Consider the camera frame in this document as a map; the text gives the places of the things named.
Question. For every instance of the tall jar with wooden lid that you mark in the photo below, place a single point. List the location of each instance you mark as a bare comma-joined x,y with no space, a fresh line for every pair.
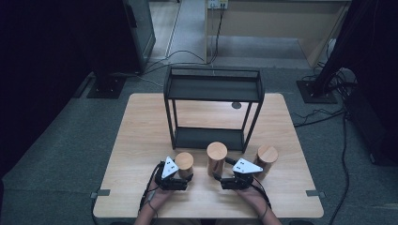
217,151

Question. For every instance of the light wooden desk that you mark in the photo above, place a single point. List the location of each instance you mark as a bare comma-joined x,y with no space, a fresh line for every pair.
275,22

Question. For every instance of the person's right hand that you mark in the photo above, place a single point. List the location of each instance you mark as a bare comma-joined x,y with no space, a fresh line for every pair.
255,197

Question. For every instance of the black stand base plate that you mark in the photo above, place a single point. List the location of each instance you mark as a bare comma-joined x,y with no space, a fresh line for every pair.
316,93
106,89

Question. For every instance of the black metal shelf rack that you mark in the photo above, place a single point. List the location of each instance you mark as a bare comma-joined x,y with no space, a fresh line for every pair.
212,89

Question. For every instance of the white power strip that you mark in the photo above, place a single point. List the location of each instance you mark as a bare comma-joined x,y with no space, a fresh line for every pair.
217,3

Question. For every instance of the dark curtain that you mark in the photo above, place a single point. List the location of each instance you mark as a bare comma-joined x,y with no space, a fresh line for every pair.
47,62

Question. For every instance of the round grey table grommet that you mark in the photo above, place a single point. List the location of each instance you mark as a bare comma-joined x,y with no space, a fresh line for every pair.
236,105

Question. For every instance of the person's left hand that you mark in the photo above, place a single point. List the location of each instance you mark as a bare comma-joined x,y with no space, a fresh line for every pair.
158,197

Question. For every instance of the small jar with wooden lid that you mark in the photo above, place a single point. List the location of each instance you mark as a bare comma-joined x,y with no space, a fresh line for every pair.
184,161

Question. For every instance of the grey table edge bracket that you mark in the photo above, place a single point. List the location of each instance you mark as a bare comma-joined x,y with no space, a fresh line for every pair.
101,192
314,193

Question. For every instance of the dark grey cabinet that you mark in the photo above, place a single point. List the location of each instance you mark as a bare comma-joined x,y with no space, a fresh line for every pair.
142,31

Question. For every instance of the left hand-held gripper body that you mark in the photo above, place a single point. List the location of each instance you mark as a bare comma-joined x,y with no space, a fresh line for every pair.
170,168

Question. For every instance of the black wrist band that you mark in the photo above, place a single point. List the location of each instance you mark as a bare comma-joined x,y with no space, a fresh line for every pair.
265,213

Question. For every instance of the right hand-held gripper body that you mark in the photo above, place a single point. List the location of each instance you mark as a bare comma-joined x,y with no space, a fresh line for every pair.
245,167

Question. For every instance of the black equipment box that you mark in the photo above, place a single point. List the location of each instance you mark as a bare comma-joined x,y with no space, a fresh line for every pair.
372,131

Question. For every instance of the medium jar with wooden lid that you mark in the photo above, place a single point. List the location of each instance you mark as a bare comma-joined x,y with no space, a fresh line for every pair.
267,154

